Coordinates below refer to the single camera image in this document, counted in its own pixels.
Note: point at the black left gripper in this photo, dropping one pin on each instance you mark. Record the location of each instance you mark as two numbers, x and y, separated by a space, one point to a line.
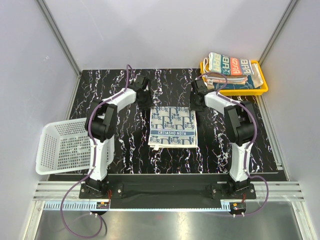
149 103

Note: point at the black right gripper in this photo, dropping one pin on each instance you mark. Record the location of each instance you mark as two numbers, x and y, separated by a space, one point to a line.
198 109

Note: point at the pink white rabbit towel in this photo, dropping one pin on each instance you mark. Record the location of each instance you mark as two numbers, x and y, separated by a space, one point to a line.
230 81

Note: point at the blue white patterned towel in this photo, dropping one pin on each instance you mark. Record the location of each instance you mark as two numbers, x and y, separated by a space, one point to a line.
172 127

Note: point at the striped rabbit text towel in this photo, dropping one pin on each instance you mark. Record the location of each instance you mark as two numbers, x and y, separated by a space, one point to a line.
229 66

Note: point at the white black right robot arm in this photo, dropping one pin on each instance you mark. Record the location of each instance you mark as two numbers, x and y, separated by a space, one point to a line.
239 121

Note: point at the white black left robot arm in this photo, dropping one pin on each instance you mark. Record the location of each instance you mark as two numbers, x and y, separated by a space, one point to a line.
101 123

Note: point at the yellow plastic tray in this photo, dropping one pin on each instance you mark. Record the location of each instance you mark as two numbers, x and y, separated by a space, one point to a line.
255 92

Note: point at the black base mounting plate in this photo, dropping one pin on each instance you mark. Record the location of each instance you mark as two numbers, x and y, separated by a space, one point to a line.
213 186

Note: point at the white plastic laundry basket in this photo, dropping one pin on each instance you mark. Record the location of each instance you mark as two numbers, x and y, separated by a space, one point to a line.
64 146

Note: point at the right orange connector box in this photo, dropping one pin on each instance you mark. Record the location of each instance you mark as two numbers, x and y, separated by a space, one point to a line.
238 207

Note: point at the orange connector box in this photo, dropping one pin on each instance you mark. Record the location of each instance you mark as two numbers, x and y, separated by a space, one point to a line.
238 207
103 205

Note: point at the left orange connector box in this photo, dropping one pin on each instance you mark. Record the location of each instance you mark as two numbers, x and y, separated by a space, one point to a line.
103 205

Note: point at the aluminium frame rail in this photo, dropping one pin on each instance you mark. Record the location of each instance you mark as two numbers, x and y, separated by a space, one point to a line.
277 191

